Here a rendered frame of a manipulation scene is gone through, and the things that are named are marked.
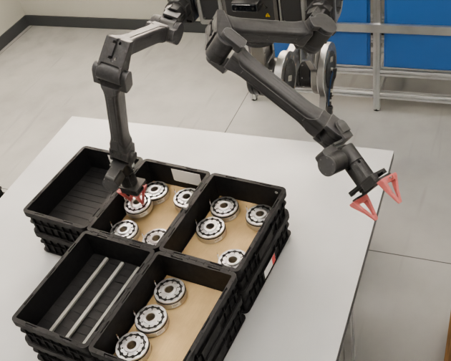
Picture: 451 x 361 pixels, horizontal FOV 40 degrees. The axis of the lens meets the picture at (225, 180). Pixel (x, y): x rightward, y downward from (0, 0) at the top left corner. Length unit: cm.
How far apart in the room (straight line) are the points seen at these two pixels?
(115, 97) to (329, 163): 67
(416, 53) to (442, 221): 102
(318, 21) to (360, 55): 194
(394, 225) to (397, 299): 47
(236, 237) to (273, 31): 74
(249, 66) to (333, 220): 88
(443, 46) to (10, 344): 271
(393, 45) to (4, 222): 234
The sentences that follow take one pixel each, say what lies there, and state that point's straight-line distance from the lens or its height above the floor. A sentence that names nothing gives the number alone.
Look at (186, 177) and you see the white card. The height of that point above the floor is 89.
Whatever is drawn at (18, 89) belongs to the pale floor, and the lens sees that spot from 516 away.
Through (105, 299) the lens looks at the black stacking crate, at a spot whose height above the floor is 83.
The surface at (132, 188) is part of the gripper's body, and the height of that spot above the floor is 99.
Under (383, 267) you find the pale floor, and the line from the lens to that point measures 310.
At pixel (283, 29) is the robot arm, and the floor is 151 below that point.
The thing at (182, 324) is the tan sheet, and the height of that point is 83.
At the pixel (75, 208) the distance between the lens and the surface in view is 246.
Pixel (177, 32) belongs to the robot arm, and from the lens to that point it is 211.
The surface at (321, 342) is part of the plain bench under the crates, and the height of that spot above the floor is 70.
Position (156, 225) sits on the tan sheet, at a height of 83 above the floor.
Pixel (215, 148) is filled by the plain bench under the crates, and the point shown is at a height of 70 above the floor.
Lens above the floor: 238
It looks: 41 degrees down
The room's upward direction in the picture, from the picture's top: 12 degrees counter-clockwise
